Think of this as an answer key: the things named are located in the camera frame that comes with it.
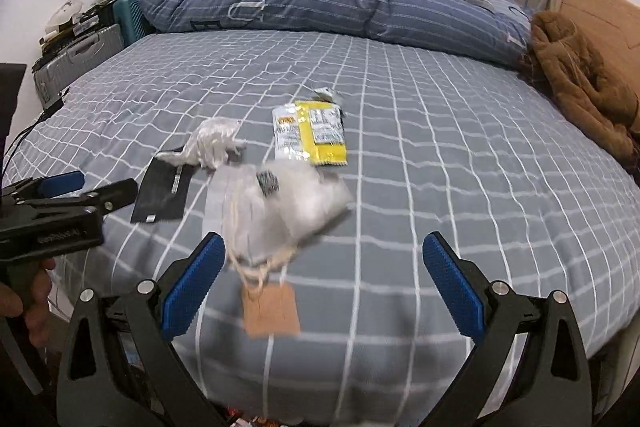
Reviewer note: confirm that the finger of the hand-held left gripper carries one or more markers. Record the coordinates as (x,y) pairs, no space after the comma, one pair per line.
(117,194)
(60,184)

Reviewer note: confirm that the white gadget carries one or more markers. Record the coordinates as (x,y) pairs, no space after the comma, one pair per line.
(62,14)

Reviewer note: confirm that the clear bag with brown tag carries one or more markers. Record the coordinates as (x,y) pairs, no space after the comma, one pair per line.
(305,202)

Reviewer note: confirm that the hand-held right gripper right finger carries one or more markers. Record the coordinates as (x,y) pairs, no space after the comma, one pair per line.
(452,292)

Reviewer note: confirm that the black flat packet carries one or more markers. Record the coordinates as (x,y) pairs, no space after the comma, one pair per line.
(162,192)

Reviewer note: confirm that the teal suitcase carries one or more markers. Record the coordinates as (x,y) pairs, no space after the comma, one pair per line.
(127,17)

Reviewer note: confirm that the small silver wrapper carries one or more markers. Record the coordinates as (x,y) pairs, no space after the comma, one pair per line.
(326,95)

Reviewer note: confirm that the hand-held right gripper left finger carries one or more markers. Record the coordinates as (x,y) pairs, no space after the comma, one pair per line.
(192,287)

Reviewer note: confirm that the grey suitcase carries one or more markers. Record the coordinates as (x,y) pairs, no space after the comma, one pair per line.
(80,54)

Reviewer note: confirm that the dark panel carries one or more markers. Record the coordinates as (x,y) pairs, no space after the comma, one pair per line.
(11,107)

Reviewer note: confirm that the person's left hand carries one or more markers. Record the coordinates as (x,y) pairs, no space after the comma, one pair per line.
(40,302)

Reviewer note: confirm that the white crumpled tissue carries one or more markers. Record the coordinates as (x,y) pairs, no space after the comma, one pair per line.
(212,142)

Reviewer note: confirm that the brown fleece blanket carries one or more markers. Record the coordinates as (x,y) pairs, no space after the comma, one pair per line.
(585,77)

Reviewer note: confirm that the grey checked bed sheet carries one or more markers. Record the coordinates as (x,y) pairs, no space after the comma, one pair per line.
(450,187)

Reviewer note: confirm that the yellow snack packet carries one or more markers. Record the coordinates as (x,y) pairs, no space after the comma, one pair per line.
(325,142)

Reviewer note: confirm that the blue striped duvet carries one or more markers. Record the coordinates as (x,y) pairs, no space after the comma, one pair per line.
(325,2)

